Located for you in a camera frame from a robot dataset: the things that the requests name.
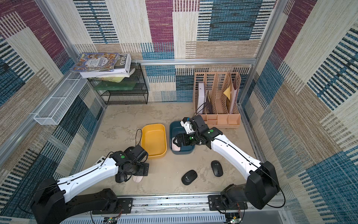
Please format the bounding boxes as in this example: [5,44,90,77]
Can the pink mouse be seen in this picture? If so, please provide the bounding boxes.
[171,137,180,152]
[132,176,144,183]

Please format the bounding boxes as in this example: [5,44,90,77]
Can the teal plastic storage box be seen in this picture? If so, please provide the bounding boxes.
[169,121,195,155]

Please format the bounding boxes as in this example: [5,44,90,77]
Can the black mouse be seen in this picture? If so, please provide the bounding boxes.
[115,172,128,183]
[211,160,223,177]
[181,170,198,185]

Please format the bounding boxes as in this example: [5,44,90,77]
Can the yellow plastic storage box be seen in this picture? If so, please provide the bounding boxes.
[141,124,167,159]

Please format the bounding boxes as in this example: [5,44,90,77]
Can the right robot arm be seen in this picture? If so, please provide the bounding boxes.
[172,115,281,210]

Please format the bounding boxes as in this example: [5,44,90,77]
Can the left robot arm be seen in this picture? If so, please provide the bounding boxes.
[30,145,149,224]

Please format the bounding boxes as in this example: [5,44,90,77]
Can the white box in organizer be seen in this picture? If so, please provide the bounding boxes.
[197,82,206,114]

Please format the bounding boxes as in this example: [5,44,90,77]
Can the pink desktop file organizer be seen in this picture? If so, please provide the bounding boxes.
[193,72,241,129]

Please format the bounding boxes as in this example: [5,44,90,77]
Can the yellow paper in organizer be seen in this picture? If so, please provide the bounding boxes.
[223,85,231,101]

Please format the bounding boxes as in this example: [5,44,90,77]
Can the green folder on shelf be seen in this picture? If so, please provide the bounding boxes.
[94,81,137,91]

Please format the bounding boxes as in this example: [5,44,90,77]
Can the black and white folio book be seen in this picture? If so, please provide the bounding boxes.
[79,53,136,78]

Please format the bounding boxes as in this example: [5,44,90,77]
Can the colourful picture book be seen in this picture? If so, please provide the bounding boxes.
[71,52,119,72]

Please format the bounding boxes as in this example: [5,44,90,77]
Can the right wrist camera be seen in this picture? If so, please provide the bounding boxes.
[180,117,194,134]

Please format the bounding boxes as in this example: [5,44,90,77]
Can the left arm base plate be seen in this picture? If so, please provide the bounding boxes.
[92,198,133,215]

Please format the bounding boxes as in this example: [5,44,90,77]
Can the black wire shelf rack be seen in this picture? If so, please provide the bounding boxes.
[88,63,149,105]

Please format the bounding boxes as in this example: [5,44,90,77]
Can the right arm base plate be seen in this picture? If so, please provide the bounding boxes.
[208,195,248,212]

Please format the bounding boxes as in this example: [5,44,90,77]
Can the white wire mesh basket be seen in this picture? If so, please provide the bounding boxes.
[34,77,87,126]

